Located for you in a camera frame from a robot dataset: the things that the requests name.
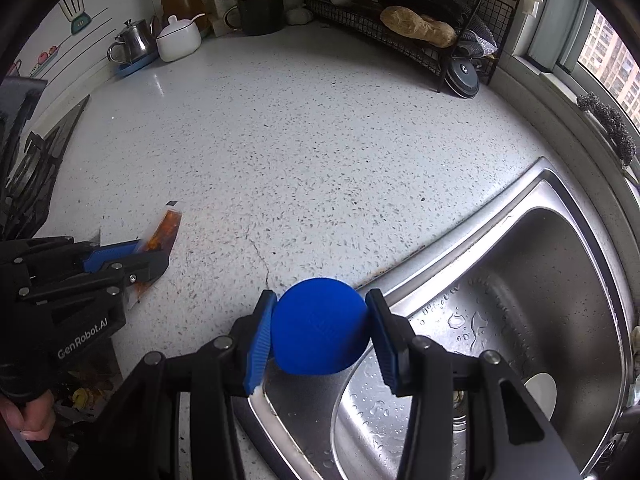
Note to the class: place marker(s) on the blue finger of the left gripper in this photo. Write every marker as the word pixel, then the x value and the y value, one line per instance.
pixel 136 267
pixel 103 254

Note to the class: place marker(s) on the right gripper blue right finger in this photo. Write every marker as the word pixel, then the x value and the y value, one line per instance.
pixel 391 335

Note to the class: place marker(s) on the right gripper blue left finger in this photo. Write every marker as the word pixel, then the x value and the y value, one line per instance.
pixel 257 341

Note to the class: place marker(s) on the person's left hand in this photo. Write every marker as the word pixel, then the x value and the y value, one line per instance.
pixel 35 421

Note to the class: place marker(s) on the stainless steel sink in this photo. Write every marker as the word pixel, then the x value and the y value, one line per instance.
pixel 532 276

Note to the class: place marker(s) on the blue tray under pots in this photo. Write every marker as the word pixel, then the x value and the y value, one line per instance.
pixel 128 69

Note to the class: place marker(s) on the small steel pitcher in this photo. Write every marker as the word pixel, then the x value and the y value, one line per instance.
pixel 134 41

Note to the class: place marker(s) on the white ceramic sugar pot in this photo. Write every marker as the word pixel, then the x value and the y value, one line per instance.
pixel 179 38

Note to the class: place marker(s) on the black utensil holder cup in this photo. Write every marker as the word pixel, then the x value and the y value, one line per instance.
pixel 256 17

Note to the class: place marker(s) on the dark scouring pad on sill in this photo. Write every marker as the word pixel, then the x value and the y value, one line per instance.
pixel 612 121

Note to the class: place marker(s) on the grey mesh cloth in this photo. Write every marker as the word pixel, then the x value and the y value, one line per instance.
pixel 477 41

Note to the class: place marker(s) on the brown sweet potato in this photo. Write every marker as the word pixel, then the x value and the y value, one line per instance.
pixel 409 24

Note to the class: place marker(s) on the black wire rack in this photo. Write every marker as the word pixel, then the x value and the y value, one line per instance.
pixel 362 18

